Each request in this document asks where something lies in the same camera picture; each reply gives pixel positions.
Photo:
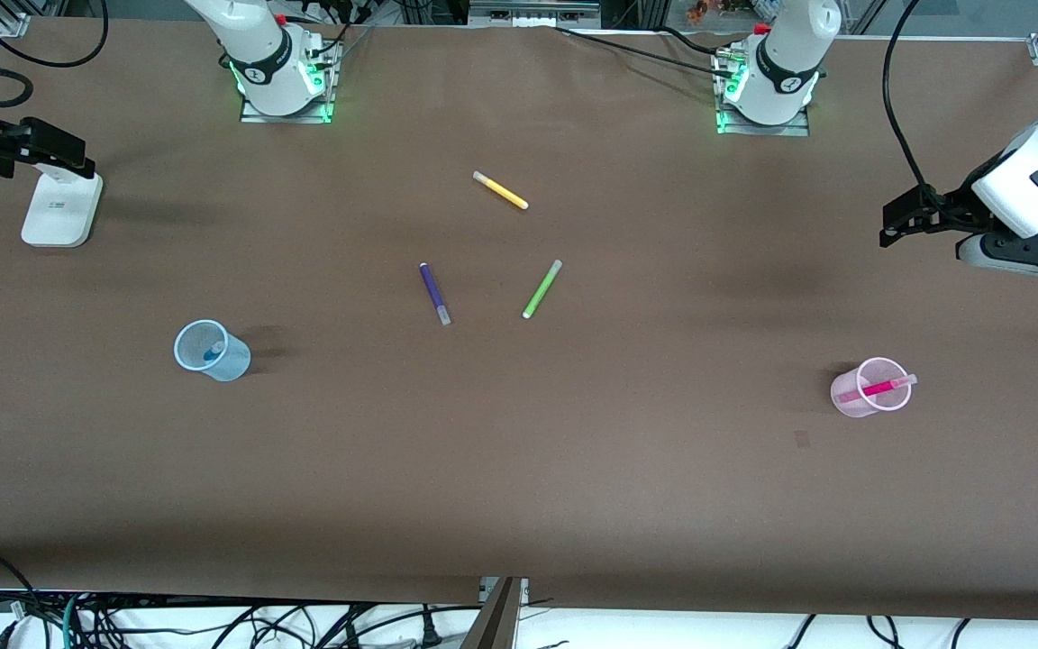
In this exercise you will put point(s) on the pink marker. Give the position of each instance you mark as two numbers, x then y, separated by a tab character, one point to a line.
879	388

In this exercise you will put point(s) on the blue marker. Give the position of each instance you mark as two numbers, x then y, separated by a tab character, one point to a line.
210	357

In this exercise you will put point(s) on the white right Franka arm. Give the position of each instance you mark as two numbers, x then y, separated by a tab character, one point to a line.
258	41

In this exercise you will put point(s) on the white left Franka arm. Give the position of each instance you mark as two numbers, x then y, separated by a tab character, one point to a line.
785	63

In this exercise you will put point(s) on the translucent pink cup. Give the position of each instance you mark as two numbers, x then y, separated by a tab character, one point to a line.
847	406

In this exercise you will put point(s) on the translucent blue cup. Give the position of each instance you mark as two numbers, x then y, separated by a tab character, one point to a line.
232	365

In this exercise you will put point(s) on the orange background object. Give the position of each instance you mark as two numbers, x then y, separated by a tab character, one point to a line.
697	11

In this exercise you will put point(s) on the green marker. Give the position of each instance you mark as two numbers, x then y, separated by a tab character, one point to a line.
541	290

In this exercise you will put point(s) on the purple marker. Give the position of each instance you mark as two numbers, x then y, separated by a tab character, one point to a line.
432	288

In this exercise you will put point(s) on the yellow marker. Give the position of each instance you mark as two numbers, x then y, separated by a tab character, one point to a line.
501	190

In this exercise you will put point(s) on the grey power strip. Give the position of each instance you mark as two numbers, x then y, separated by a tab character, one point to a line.
532	13

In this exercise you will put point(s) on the brown wooden table leg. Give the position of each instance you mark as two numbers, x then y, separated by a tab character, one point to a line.
490	622

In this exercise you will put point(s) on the black power plug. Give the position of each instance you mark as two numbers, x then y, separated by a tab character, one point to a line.
431	631

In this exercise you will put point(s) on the metal table bracket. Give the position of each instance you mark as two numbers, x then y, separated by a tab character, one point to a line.
521	588

